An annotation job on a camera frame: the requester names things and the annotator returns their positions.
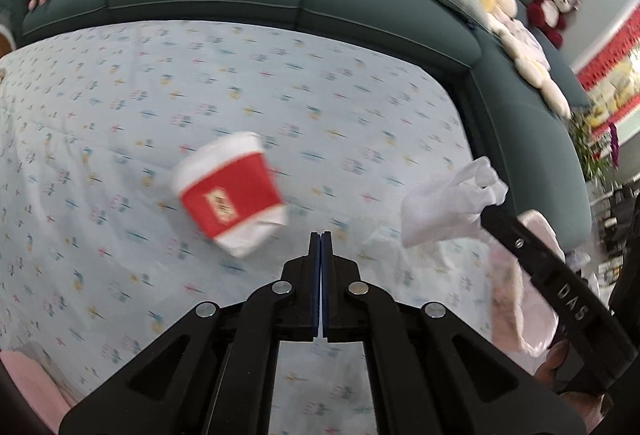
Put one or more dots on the red and yellow wall banner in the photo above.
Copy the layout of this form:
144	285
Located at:
615	65

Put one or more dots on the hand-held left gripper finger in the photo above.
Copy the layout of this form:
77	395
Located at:
314	275
326	275

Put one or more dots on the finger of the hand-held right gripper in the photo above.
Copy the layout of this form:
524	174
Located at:
520	245

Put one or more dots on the dark green sofa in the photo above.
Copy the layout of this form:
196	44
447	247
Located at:
375	10

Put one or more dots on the floral printed bed sheet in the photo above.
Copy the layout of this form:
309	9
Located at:
150	115

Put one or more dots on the pink cloth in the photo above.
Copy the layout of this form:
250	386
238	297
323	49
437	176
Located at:
515	310

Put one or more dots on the person's right hand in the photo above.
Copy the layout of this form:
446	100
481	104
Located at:
555	360

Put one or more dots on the potted plant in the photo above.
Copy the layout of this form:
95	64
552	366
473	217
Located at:
595	150

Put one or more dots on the white cloth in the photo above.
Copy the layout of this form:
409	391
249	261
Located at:
440	205

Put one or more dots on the red plush toy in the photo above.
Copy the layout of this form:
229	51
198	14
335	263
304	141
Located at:
550	5

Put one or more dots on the pink blanket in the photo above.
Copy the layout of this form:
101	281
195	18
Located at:
30	390

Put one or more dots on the red and white paper cup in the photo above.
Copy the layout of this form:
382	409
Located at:
230	195

